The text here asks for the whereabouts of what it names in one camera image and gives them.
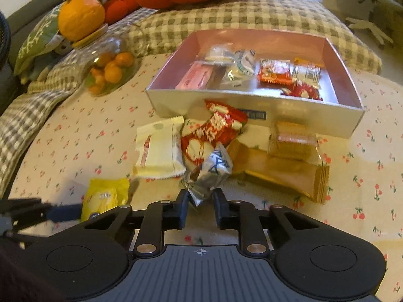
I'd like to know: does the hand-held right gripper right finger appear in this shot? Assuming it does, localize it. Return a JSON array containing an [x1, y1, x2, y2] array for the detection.
[[213, 188, 322, 257]]

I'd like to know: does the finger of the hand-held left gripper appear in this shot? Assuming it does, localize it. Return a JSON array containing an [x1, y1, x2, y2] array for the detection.
[[0, 198, 83, 227]]

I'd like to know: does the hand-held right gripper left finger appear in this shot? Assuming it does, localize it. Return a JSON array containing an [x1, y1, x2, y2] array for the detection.
[[82, 190, 190, 257]]

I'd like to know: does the silver and blue snack packet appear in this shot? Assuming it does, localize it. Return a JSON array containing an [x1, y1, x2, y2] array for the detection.
[[179, 141, 234, 209]]

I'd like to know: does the yellow snack packet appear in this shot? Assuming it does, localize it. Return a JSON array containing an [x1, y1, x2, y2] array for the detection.
[[80, 178, 131, 222]]

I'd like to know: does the cream snack packet red stripe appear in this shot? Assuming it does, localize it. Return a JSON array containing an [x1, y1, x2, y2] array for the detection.
[[131, 115, 187, 179]]

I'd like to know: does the long gold snack packet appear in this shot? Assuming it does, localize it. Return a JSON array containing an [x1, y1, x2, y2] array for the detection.
[[226, 139, 330, 204]]

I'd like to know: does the red snack packet white lettering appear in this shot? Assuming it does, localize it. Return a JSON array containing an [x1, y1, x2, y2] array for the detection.
[[197, 99, 248, 147]]

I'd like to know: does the clear brown cake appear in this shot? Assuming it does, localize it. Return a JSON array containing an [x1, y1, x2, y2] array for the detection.
[[267, 120, 319, 162]]

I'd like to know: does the silver cardboard box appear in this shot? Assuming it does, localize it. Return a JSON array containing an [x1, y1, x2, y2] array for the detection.
[[146, 28, 366, 139]]

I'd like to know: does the pink snack packet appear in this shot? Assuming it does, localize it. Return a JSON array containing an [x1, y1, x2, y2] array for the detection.
[[175, 61, 213, 90]]

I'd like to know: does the orange and white snack packet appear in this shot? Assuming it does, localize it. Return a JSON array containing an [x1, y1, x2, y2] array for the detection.
[[257, 58, 293, 86]]

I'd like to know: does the pale green snack packet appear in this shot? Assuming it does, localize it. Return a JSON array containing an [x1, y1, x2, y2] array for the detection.
[[232, 49, 256, 77]]

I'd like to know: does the clear white snack packet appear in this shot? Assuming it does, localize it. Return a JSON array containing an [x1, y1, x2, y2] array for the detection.
[[204, 45, 235, 66]]

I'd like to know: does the orange topped barcode snack packet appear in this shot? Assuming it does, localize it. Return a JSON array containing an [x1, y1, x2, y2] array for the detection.
[[290, 57, 325, 89]]

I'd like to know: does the cherry print cloth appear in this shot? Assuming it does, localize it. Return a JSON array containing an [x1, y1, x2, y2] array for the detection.
[[6, 53, 403, 293]]

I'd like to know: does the grey plush toy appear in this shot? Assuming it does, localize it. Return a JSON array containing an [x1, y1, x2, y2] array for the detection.
[[20, 34, 74, 84]]

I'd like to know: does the pile of small oranges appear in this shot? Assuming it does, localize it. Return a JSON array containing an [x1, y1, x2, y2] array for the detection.
[[88, 52, 135, 95]]

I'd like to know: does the glass jar with wooden lid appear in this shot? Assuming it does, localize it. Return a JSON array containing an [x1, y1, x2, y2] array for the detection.
[[73, 23, 143, 98]]

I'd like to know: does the green leaf pattern pillow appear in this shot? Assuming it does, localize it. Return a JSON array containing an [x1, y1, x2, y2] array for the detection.
[[14, 5, 68, 76]]

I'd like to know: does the black fan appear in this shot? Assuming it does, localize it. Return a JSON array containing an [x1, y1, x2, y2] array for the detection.
[[0, 9, 11, 70]]

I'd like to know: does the large orange fruit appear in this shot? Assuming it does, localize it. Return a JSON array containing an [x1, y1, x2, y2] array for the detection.
[[57, 0, 106, 42]]

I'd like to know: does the small red-orange plush cushion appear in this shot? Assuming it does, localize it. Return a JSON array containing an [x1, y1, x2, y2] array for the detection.
[[103, 0, 141, 25]]

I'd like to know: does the grey sofa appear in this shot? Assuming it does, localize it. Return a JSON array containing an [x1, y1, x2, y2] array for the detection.
[[6, 0, 82, 29]]

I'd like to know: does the grey and white office chair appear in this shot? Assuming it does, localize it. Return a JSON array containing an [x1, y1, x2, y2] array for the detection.
[[343, 0, 403, 46]]

